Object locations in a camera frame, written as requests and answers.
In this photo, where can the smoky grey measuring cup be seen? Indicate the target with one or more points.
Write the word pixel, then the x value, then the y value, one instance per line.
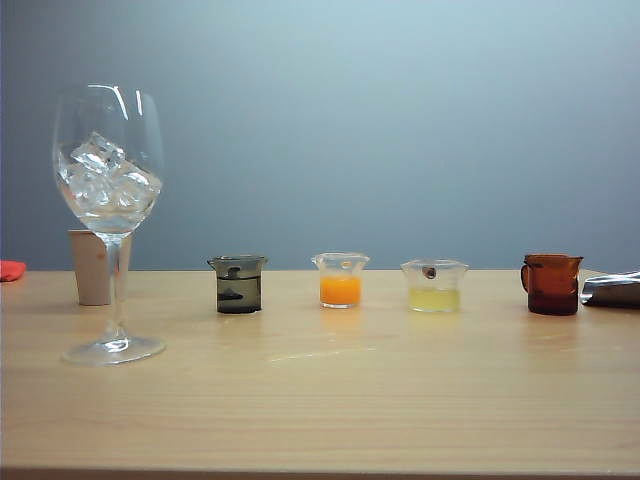
pixel 239 295

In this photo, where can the clear cup with orange juice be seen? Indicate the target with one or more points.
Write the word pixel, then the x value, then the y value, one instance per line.
pixel 340 292

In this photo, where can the beige paper cup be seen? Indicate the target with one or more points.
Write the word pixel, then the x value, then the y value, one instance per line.
pixel 90 272

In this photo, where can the amber measuring cup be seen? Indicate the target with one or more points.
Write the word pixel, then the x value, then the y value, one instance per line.
pixel 552 290

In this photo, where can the beaker with yellow liquid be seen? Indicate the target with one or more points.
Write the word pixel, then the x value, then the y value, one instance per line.
pixel 434 300

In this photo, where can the clear ice cube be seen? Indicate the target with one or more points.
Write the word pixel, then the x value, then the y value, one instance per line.
pixel 85 190
pixel 136 186
pixel 97 150

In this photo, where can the clear stemmed wine glass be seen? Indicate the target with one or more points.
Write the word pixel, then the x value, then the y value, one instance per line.
pixel 115 280

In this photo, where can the red cloth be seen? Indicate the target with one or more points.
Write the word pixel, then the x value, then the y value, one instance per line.
pixel 11 270

